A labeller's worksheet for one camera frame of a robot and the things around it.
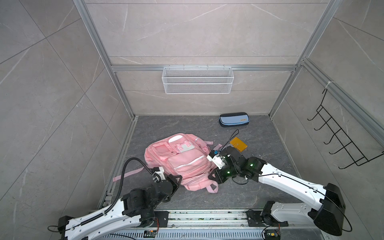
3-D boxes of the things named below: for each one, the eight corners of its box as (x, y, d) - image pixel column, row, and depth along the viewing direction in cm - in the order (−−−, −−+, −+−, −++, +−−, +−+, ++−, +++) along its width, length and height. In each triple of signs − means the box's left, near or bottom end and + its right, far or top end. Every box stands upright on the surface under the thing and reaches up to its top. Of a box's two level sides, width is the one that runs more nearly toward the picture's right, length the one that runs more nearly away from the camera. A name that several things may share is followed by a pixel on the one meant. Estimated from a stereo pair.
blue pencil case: (220, 128, 115) (220, 123, 111) (218, 116, 123) (219, 112, 119) (249, 128, 115) (251, 123, 111) (245, 116, 123) (247, 112, 119)
